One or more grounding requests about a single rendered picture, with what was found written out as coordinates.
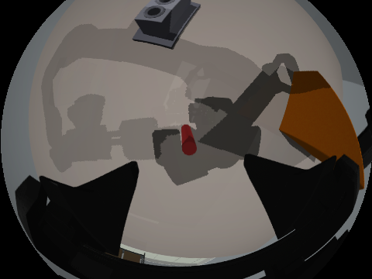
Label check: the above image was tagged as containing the red peg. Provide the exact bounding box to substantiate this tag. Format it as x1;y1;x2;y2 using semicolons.
182;124;198;156

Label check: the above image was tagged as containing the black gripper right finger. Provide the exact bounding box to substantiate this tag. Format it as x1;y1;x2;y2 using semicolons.
243;154;337;239

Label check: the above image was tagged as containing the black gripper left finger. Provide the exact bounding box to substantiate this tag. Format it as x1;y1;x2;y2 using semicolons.
40;161;140;257

